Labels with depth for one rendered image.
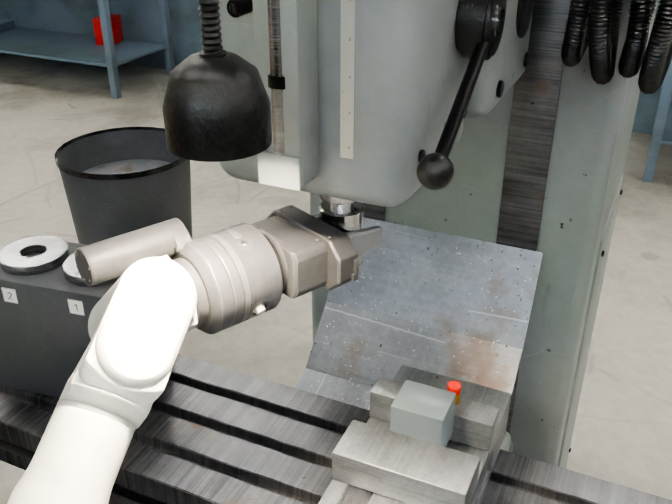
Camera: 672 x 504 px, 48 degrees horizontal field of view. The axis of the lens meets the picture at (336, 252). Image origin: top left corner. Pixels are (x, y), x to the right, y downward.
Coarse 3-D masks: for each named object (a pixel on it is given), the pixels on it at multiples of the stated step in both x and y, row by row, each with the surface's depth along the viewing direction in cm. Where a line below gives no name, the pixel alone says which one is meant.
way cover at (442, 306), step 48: (384, 240) 119; (432, 240) 117; (480, 240) 114; (336, 288) 122; (384, 288) 119; (432, 288) 117; (480, 288) 114; (528, 288) 111; (384, 336) 118; (432, 336) 116; (480, 336) 114; (336, 384) 117; (480, 384) 112
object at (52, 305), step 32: (0, 256) 101; (32, 256) 104; (64, 256) 102; (0, 288) 99; (32, 288) 97; (64, 288) 97; (96, 288) 97; (0, 320) 102; (32, 320) 100; (64, 320) 99; (0, 352) 105; (32, 352) 103; (64, 352) 101; (0, 384) 108; (32, 384) 106; (64, 384) 104
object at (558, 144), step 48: (624, 0) 92; (528, 48) 98; (528, 96) 101; (576, 96) 99; (624, 96) 98; (480, 144) 108; (528, 144) 104; (576, 144) 102; (624, 144) 126; (432, 192) 114; (480, 192) 111; (528, 192) 107; (576, 192) 105; (528, 240) 111; (576, 240) 108; (576, 288) 111; (528, 336) 118; (576, 336) 116; (528, 384) 122; (576, 384) 134; (528, 432) 126
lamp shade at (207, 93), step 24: (192, 72) 48; (216, 72) 48; (240, 72) 48; (168, 96) 49; (192, 96) 48; (216, 96) 47; (240, 96) 48; (264, 96) 50; (168, 120) 49; (192, 120) 48; (216, 120) 48; (240, 120) 48; (264, 120) 50; (168, 144) 50; (192, 144) 49; (216, 144) 48; (240, 144) 49; (264, 144) 51
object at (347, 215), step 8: (320, 208) 77; (328, 208) 77; (352, 208) 77; (360, 208) 77; (320, 216) 77; (328, 216) 76; (336, 216) 75; (344, 216) 75; (352, 216) 76; (360, 216) 76
